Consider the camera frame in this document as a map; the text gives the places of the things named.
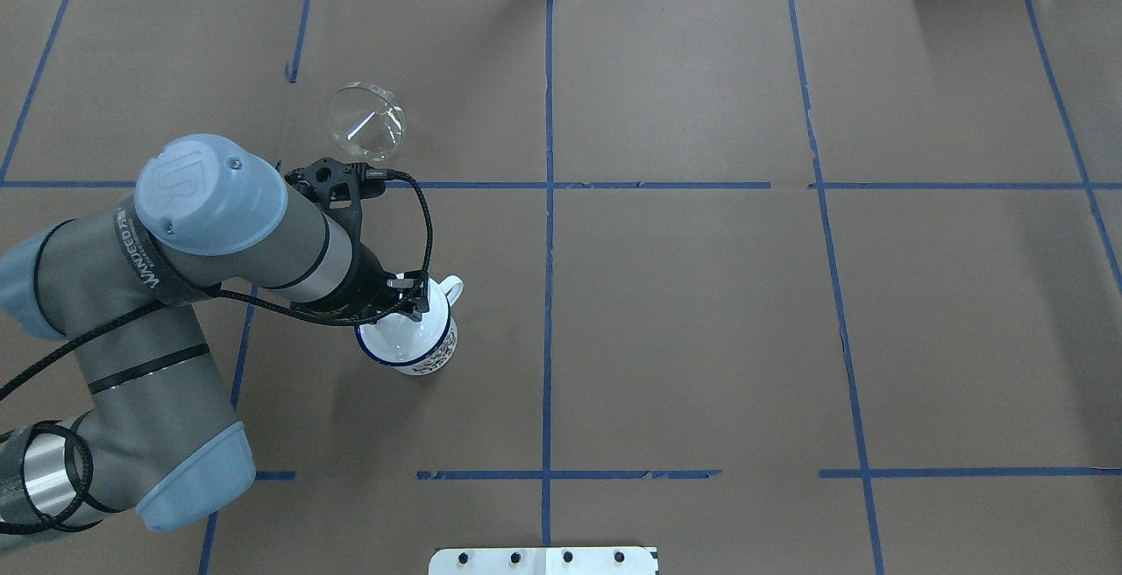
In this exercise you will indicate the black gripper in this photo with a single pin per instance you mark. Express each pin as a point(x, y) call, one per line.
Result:
point(357, 284)

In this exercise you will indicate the white enamel cup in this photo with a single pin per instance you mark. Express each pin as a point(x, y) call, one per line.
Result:
point(416, 348)

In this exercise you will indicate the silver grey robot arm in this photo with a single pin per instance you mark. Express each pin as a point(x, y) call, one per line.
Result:
point(117, 289)

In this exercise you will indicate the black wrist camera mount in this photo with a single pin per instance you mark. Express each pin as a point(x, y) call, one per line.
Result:
point(338, 189)

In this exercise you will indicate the white column pedestal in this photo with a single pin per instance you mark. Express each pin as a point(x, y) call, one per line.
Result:
point(546, 560)

